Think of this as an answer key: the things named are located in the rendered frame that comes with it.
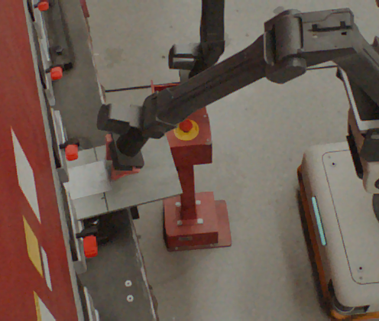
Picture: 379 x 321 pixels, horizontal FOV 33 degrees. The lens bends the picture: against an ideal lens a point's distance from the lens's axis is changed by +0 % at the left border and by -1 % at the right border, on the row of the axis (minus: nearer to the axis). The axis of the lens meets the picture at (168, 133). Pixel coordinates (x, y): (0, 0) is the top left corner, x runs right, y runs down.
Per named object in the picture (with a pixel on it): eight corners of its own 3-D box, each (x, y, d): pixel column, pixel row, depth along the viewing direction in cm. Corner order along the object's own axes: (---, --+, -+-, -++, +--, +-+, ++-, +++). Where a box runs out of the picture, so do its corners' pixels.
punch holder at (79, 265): (88, 275, 123) (72, 241, 109) (44, 286, 122) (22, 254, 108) (75, 206, 131) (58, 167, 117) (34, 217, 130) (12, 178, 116)
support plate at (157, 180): (183, 194, 151) (183, 192, 151) (73, 222, 149) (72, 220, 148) (164, 132, 161) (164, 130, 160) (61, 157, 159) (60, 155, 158)
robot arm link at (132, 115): (168, 134, 133) (169, 95, 136) (117, 122, 128) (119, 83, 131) (143, 150, 143) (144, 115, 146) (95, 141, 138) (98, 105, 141)
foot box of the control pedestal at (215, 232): (231, 246, 249) (232, 234, 239) (167, 252, 249) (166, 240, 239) (225, 199, 259) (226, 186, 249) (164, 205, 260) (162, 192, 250)
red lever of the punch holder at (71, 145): (79, 151, 121) (78, 136, 130) (57, 156, 120) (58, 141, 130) (81, 160, 121) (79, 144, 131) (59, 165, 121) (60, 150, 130)
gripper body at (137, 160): (116, 169, 144) (129, 150, 139) (107, 131, 149) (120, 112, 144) (141, 170, 147) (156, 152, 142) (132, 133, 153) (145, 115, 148)
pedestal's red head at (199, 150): (212, 163, 193) (212, 131, 178) (159, 169, 193) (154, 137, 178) (205, 109, 204) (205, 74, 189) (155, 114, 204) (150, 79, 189)
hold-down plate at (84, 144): (110, 241, 158) (108, 237, 156) (89, 247, 158) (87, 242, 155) (89, 142, 174) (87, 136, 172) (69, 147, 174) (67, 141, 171)
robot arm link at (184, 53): (222, 50, 166) (217, 26, 171) (179, 48, 163) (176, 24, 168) (211, 80, 175) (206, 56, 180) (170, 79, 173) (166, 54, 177)
